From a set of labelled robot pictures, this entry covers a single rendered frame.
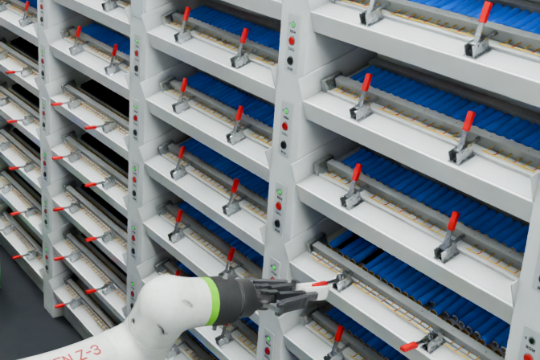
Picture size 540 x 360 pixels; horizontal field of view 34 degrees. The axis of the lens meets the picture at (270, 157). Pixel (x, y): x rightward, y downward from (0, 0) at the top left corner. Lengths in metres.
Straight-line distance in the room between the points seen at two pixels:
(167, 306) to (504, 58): 0.71
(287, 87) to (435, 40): 0.42
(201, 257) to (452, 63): 1.08
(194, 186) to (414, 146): 0.87
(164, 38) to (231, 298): 0.91
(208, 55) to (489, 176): 0.90
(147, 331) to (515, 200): 0.68
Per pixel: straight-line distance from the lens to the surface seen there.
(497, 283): 1.56
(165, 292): 1.57
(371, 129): 1.68
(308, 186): 1.88
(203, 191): 2.29
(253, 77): 1.99
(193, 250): 2.40
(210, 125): 2.21
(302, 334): 2.05
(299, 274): 1.96
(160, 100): 2.42
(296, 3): 1.83
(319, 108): 1.79
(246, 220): 2.14
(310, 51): 1.82
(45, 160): 3.23
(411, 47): 1.58
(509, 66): 1.46
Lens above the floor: 1.76
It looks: 20 degrees down
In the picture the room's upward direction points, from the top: 4 degrees clockwise
